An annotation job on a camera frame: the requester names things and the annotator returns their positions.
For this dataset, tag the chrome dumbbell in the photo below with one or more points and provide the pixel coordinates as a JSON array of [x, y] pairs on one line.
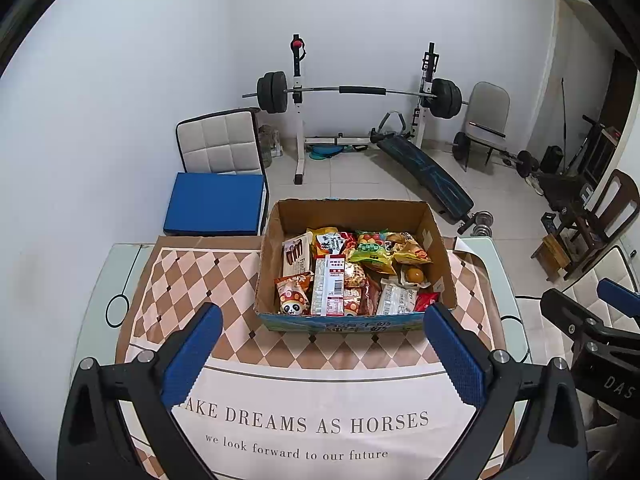
[[484, 218], [477, 229]]

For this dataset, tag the black speaker box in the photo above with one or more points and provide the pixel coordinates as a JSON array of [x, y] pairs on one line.
[[551, 159]]

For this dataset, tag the green candy bag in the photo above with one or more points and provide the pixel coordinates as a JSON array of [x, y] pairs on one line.
[[372, 252]]

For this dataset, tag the long barbell with black plates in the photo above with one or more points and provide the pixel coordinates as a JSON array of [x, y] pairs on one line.
[[362, 91]]

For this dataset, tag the small wooden stool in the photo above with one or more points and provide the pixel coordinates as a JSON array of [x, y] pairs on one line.
[[552, 255]]

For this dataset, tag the clear white bread packet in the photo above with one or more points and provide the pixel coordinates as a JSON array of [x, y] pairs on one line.
[[395, 297]]

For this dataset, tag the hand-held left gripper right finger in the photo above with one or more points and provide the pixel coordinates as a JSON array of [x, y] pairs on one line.
[[455, 355]]

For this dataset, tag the brown red snack packet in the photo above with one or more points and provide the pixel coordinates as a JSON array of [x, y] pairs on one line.
[[371, 297]]

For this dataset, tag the red panda snack packet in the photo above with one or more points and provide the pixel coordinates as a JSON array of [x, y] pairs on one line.
[[292, 295]]

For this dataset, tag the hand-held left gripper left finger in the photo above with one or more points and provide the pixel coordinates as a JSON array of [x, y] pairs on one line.
[[192, 355]]

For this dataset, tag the cardboard box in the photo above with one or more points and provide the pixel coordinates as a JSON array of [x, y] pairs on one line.
[[280, 220]]

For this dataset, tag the white chocolate stick box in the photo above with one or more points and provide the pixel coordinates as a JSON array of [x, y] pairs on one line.
[[296, 255]]

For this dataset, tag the clear water jug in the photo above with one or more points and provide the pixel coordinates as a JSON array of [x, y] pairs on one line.
[[267, 147]]

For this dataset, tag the grey chair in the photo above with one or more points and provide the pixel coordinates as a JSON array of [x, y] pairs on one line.
[[487, 105]]

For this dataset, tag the black sit-up bench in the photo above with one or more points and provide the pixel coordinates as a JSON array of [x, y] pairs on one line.
[[425, 170]]

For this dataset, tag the white padded chair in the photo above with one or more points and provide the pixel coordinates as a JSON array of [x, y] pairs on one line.
[[220, 142], [582, 282]]

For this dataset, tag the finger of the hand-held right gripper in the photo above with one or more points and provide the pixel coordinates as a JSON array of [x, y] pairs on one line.
[[565, 310], [617, 292]]

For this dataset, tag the blue cushion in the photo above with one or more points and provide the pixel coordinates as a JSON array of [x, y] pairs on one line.
[[215, 202]]

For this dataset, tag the dark wooden chair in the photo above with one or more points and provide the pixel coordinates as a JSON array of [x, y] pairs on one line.
[[617, 200]]

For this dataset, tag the orange mushroom snack packet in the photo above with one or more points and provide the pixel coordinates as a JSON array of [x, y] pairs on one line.
[[352, 302]]

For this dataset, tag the checkered brown printed tablecloth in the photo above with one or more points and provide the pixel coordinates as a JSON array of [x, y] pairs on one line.
[[300, 385]]

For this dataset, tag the yellow bread bag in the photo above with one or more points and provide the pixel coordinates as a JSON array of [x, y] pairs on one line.
[[412, 252]]

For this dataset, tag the teal balance disc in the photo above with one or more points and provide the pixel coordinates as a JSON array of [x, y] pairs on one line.
[[325, 152]]

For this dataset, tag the white barcode snack packet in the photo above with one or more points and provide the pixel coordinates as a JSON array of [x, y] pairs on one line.
[[328, 285]]

